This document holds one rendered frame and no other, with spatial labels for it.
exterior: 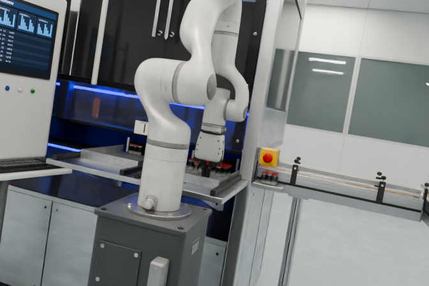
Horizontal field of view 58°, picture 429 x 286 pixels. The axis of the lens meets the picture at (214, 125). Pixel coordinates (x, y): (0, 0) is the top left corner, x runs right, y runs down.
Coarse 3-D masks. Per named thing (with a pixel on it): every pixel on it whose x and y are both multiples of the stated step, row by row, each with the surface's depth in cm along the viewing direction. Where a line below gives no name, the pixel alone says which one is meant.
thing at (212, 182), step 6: (186, 168) 172; (186, 174) 142; (192, 174) 142; (198, 174) 161; (210, 174) 166; (234, 174) 161; (186, 180) 142; (192, 180) 142; (198, 180) 141; (204, 180) 140; (210, 180) 140; (216, 180) 139; (222, 180) 143; (204, 186) 140; (210, 186) 140
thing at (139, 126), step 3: (135, 123) 180; (138, 123) 180; (141, 123) 179; (144, 123) 179; (147, 123) 178; (135, 126) 180; (138, 126) 180; (141, 126) 179; (147, 126) 178; (135, 129) 180; (138, 129) 180; (141, 129) 179; (147, 129) 178; (135, 132) 180; (138, 132) 180; (141, 132) 179; (144, 132) 179; (147, 132) 178
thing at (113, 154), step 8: (88, 152) 157; (96, 152) 156; (104, 152) 174; (112, 152) 181; (120, 152) 186; (96, 160) 156; (104, 160) 155; (112, 160) 154; (120, 160) 153; (128, 160) 152; (136, 160) 171
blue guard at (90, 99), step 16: (64, 80) 191; (64, 96) 191; (80, 96) 188; (96, 96) 186; (112, 96) 183; (128, 96) 181; (64, 112) 191; (80, 112) 188; (96, 112) 186; (112, 112) 183; (128, 112) 181; (144, 112) 179; (176, 112) 174; (192, 112) 172; (128, 128) 181; (192, 128) 172; (240, 128) 166; (240, 144) 166
